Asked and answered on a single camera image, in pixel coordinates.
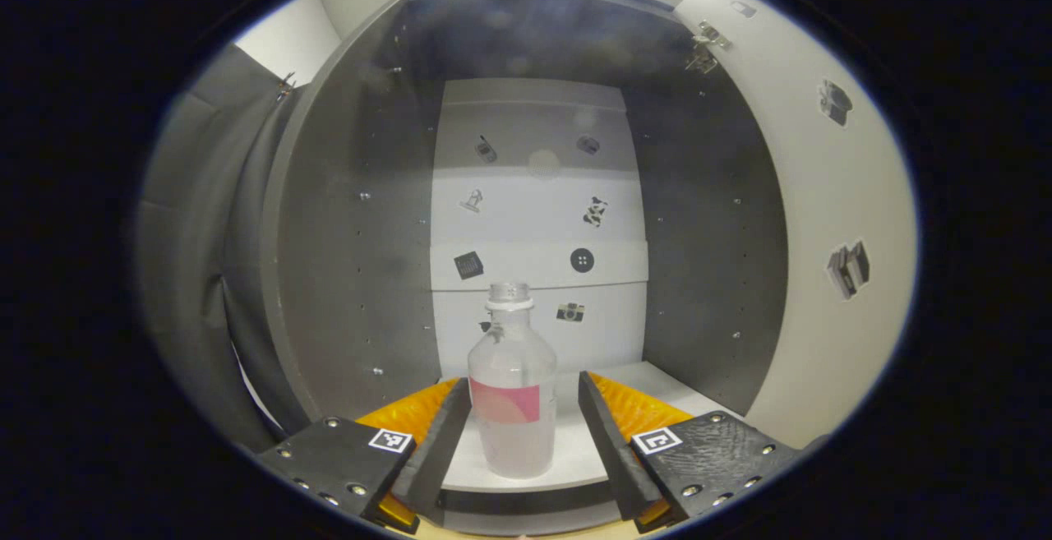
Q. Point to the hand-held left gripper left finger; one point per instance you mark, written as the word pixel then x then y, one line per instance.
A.
pixel 436 458

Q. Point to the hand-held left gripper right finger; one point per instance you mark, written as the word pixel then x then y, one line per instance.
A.
pixel 612 458

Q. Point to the clear bottle with pink label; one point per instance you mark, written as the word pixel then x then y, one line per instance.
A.
pixel 511 367

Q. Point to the grey cabinet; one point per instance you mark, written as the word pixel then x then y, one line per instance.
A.
pixel 345 277

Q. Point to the metal door hinge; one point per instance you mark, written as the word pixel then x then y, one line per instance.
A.
pixel 705 45

